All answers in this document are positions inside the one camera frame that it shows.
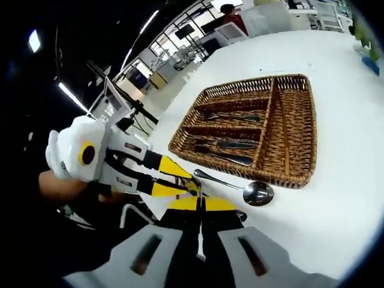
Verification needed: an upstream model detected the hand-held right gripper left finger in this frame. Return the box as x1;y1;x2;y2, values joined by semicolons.
64;196;200;288

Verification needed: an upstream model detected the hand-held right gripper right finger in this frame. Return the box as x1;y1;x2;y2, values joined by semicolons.
201;196;334;288

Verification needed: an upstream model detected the silver table knife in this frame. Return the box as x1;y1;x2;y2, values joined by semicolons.
194;144;253;167
196;138;259;150

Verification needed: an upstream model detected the brown wicker storage tray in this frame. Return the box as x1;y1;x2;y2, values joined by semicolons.
167;73;318;190

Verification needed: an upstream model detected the person's left hand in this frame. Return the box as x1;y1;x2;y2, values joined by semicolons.
38;171;103;206

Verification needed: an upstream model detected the white armrest chair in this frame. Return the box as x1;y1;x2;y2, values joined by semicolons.
119;203;158;229

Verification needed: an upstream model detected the person's black clothing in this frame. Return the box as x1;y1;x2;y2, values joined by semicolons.
29;191;169;271

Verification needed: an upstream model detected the black tripod stand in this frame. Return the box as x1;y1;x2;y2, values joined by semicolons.
86;59;160;124

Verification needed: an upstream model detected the yellow grey cabinet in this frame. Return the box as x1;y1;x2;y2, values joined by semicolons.
148;71;167;89

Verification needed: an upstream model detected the dark blue banner stand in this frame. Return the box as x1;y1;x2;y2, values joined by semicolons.
128;67;151;88

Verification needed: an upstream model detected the white mesh office chair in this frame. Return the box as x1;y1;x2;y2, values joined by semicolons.
316;2;346;32
214;23;250;46

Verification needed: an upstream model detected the grey backed office chair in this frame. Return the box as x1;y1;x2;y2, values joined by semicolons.
241;1;292;37

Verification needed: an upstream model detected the blue flat object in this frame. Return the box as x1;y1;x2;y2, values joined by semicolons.
361;55;380;74

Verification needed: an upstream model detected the green potted plant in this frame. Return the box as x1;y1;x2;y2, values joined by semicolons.
349;17;382;61

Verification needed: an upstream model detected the black wall screen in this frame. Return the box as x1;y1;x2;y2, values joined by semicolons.
175;25;193;40

